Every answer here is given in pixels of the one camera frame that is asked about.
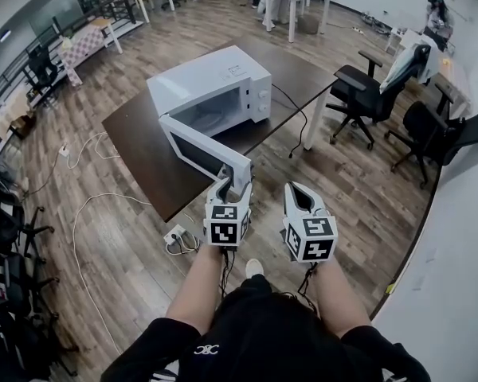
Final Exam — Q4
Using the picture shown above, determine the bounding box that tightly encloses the person's black shirt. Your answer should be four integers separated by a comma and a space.
99, 275, 433, 382

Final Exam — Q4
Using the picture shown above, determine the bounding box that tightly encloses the white microwave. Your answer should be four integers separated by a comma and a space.
146, 45, 272, 137

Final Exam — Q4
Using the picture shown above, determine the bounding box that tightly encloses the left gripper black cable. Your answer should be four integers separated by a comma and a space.
217, 246, 237, 298

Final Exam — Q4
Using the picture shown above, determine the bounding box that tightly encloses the white garment on chair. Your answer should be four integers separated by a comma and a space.
379, 41, 440, 92

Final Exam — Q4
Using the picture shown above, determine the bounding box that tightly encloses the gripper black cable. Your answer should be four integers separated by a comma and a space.
297, 261, 320, 314
217, 246, 237, 298

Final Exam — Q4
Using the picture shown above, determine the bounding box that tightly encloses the black office chair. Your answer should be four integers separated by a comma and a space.
25, 45, 61, 96
325, 44, 432, 151
441, 99, 478, 167
383, 82, 466, 191

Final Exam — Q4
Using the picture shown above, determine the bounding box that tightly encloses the group of black chairs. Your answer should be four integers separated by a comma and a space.
0, 161, 81, 380

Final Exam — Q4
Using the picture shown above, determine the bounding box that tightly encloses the person's right forearm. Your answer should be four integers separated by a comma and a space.
310, 259, 372, 340

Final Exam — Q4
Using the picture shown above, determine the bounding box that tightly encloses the white microwave door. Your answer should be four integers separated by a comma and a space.
158, 113, 252, 196

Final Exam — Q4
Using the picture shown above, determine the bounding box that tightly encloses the long white floor cable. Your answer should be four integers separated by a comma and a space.
71, 192, 153, 357

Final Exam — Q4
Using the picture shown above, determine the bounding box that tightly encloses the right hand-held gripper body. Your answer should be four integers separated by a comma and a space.
282, 181, 339, 264

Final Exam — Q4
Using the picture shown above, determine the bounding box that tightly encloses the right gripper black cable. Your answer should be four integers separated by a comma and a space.
297, 261, 320, 314

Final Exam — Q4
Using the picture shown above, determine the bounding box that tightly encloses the dark brown table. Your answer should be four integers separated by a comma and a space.
101, 36, 339, 223

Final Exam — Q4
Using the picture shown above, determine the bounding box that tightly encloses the black microwave power cable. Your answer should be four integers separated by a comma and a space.
270, 84, 310, 160

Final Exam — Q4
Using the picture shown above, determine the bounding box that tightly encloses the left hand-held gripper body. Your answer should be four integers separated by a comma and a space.
202, 175, 255, 250

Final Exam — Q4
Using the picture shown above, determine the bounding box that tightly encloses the checkered tablecloth table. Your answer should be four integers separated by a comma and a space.
57, 17, 124, 88

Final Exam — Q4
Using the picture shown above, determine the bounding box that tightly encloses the person's white shoe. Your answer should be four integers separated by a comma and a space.
245, 258, 265, 280

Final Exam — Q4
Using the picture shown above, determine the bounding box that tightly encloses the white desk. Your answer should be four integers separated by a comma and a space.
385, 27, 472, 119

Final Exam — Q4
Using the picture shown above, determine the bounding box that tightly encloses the black metal railing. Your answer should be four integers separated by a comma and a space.
0, 0, 139, 142

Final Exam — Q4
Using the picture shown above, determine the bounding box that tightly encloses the person's left forearm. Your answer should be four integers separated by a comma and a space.
165, 246, 228, 338

